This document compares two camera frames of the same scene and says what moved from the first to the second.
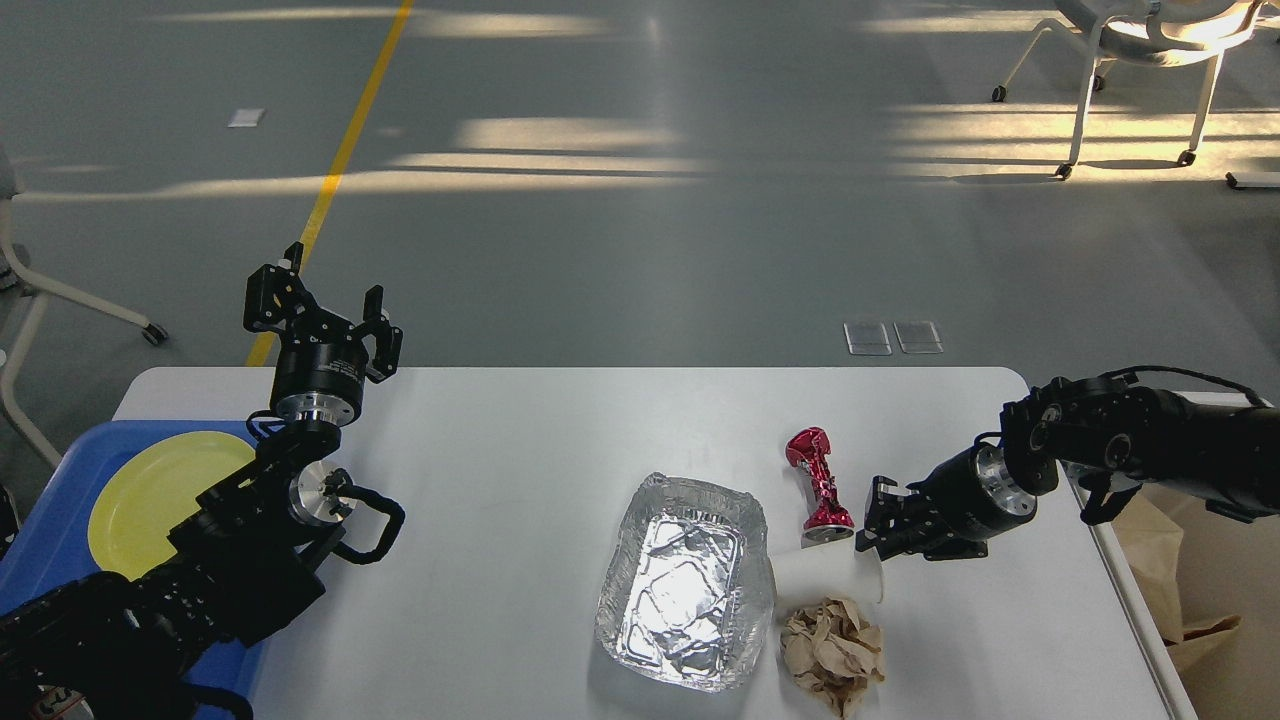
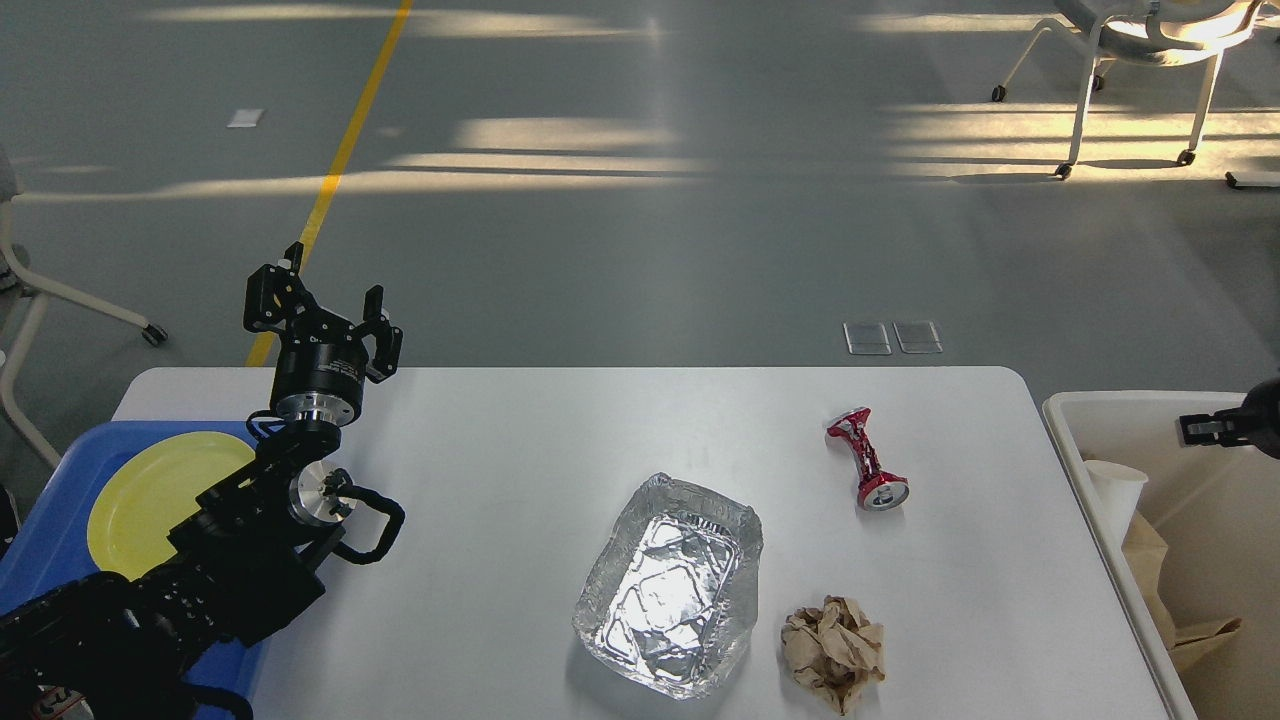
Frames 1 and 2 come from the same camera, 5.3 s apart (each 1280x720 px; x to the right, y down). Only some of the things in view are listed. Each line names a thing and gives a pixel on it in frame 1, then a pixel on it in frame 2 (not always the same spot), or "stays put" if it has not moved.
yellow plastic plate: [152, 488] stays put
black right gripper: [952, 512] -> [1261, 417]
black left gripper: [318, 377] stays put
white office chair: [1161, 32] stays put
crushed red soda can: [829, 520] -> [879, 489]
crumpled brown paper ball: [831, 649] stays put
